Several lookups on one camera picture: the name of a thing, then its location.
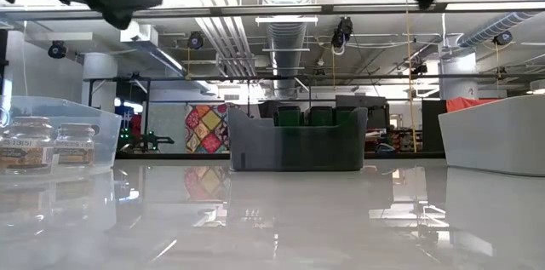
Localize white ceiling box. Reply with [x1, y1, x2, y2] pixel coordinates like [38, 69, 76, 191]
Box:
[119, 22, 159, 48]

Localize plain white column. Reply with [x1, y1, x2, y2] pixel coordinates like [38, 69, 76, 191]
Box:
[82, 52, 119, 113]

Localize white column with numeral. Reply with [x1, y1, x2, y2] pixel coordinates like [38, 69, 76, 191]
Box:
[438, 52, 478, 100]

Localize grey overhead crossbeam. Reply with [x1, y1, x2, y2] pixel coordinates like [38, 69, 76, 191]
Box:
[0, 2, 545, 22]

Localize red background object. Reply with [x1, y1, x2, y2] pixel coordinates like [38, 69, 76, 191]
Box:
[129, 114, 144, 139]

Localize grey office machine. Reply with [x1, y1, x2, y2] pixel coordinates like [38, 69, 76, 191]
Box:
[335, 95, 389, 131]

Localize orange cloth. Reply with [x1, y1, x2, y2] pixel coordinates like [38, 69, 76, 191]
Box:
[445, 97, 503, 112]

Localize clear plastic bin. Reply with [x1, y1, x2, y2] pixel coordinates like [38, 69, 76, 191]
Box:
[0, 95, 123, 177]

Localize black office partition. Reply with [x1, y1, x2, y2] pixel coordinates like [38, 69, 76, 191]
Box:
[421, 99, 448, 152]

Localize black machine green lights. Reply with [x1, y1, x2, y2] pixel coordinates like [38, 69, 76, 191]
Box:
[118, 131, 175, 154]

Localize colourful patchwork quilt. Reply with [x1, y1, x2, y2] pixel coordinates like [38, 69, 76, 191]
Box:
[185, 103, 231, 154]

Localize white translucent plastic bin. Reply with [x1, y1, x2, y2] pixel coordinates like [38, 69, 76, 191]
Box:
[438, 94, 545, 177]

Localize dark grey plastic bin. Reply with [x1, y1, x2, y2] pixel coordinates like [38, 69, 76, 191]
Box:
[227, 106, 370, 173]

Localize black ceiling camera white cable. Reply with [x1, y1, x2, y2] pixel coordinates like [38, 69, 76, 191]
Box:
[330, 16, 354, 56]

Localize black background rail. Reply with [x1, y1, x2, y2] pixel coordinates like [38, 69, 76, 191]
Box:
[84, 73, 545, 83]

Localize yellow hanging cord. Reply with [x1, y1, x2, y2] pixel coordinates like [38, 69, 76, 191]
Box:
[404, 8, 418, 154]

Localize silver slanted air duct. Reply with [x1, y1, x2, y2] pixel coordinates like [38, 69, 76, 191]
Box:
[457, 10, 545, 48]

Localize silver ribbed air duct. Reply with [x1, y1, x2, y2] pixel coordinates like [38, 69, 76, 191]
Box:
[266, 22, 307, 96]

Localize black aluminium table frame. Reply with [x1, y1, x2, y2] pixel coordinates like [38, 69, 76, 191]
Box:
[114, 152, 447, 161]

